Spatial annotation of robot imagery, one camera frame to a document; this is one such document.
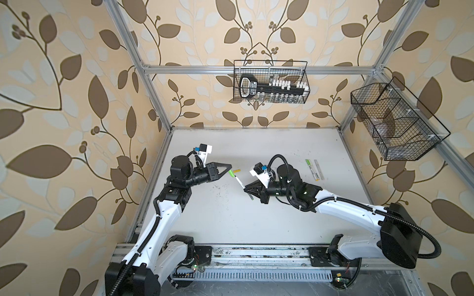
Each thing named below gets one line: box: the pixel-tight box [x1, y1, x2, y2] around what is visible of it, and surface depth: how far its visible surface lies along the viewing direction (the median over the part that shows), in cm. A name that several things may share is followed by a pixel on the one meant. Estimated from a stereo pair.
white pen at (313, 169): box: [304, 159, 321, 182], surface depth 104 cm
